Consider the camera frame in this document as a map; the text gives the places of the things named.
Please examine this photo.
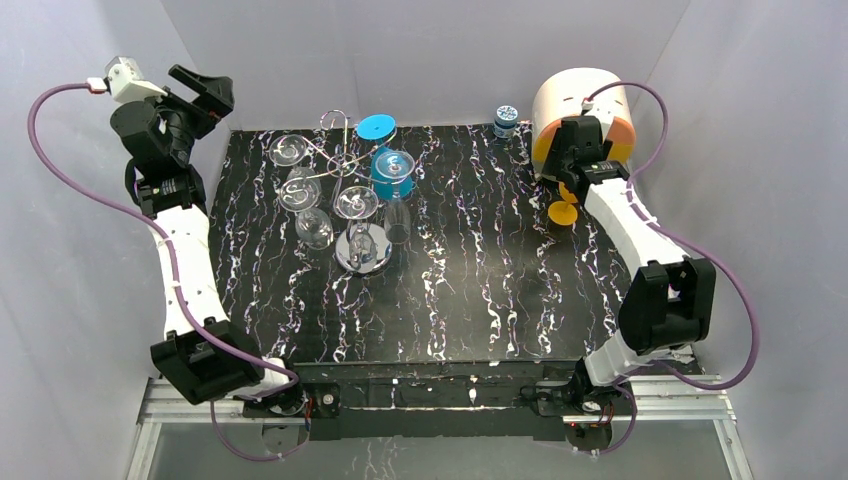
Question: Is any orange plastic goblet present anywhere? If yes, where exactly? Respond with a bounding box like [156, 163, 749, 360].
[547, 182, 579, 226]

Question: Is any clear wine glass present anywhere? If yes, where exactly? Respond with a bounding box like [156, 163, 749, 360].
[268, 134, 315, 186]
[278, 177, 334, 250]
[334, 185, 378, 273]

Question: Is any blue plastic wine glass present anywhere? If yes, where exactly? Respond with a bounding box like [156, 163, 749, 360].
[356, 114, 414, 200]

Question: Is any clear wine glass front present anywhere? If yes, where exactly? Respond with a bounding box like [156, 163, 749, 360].
[334, 185, 378, 273]

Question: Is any clear champagne flute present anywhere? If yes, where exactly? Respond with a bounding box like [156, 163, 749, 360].
[372, 150, 415, 244]

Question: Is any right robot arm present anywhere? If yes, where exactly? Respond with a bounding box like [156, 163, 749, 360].
[521, 114, 716, 417]

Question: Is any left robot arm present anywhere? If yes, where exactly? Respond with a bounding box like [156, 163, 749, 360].
[105, 56, 299, 405]

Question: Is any chrome wine glass rack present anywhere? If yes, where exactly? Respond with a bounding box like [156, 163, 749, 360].
[276, 110, 397, 275]

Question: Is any white orange cylindrical appliance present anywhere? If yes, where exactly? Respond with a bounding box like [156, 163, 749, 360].
[531, 67, 636, 180]

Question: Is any small blue lidded jar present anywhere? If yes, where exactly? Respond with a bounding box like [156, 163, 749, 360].
[493, 105, 519, 139]

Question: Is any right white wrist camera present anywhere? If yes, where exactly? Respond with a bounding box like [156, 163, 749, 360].
[581, 98, 618, 140]

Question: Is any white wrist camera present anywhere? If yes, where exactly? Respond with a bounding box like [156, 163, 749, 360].
[85, 56, 167, 104]
[581, 98, 618, 140]

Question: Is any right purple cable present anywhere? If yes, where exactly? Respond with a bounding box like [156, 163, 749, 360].
[581, 82, 761, 457]

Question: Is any purple cable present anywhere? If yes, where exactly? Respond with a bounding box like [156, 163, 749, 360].
[581, 82, 761, 457]
[26, 82, 306, 463]

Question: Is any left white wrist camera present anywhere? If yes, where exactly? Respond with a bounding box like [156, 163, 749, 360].
[85, 56, 167, 104]

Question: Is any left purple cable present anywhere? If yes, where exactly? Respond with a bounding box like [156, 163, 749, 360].
[26, 82, 306, 463]

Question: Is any aluminium rail frame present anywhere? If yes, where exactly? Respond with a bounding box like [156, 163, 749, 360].
[128, 346, 752, 479]

